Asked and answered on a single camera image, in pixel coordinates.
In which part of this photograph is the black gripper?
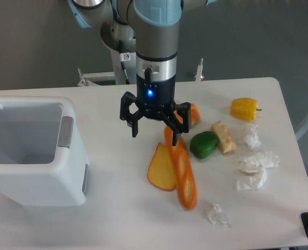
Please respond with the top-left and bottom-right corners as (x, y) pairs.
(120, 75), (191, 146)

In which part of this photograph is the long orange baguette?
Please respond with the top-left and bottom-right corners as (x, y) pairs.
(164, 127), (198, 210)

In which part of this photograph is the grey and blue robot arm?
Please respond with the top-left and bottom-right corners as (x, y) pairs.
(68, 1), (209, 145)

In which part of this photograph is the round orange bread roll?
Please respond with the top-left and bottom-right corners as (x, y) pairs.
(174, 103), (200, 130)

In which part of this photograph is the beige bread block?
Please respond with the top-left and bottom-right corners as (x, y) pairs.
(210, 121), (236, 154)

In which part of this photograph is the orange toast slice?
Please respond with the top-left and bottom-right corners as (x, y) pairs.
(147, 143), (176, 192)

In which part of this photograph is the green bell pepper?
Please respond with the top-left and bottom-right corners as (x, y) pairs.
(190, 131), (218, 159)

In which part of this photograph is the yellow bell pepper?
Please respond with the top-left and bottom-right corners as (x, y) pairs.
(230, 97), (262, 121)

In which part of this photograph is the crumpled white tissue upper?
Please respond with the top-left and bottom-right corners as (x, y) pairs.
(237, 124), (261, 151)

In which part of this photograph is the crumpled white tissue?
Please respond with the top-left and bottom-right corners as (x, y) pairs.
(237, 124), (261, 151)
(238, 151), (280, 174)
(234, 169), (267, 191)

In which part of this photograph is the small crumpled tissue front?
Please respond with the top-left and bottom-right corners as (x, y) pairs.
(206, 203), (231, 227)

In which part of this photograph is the crumpled white tissue lower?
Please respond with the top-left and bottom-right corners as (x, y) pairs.
(234, 169), (267, 191)

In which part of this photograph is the crumpled white tissue middle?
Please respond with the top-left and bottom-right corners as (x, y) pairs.
(238, 151), (280, 174)

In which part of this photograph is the white plastic bin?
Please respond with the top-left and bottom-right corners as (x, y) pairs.
(0, 96), (89, 206)

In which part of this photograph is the white metal base frame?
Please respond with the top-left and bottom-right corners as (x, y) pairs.
(78, 57), (204, 87)

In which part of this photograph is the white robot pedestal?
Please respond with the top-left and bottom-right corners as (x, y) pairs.
(100, 20), (136, 85)

